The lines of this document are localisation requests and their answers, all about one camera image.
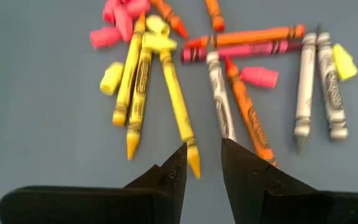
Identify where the white crayon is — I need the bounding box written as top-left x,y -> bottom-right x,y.
206,50 -> 238,143
293,32 -> 318,154
316,22 -> 349,141

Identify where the yellow eraser cap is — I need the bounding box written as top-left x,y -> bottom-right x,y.
99,61 -> 126,96
145,14 -> 171,37
141,32 -> 178,55
332,43 -> 358,82

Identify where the pink eraser cap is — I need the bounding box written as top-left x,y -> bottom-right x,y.
124,0 -> 152,19
113,5 -> 134,44
239,65 -> 280,89
101,0 -> 119,25
89,26 -> 123,50

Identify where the pink crayon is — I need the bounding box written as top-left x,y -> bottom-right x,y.
180,39 -> 303,64

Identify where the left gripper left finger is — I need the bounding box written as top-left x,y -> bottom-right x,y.
0,142 -> 188,224

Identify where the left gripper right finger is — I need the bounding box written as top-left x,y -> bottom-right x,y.
221,138 -> 358,224

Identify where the yellow crayon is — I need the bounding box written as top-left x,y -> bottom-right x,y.
158,49 -> 202,180
126,46 -> 154,162
111,11 -> 147,128

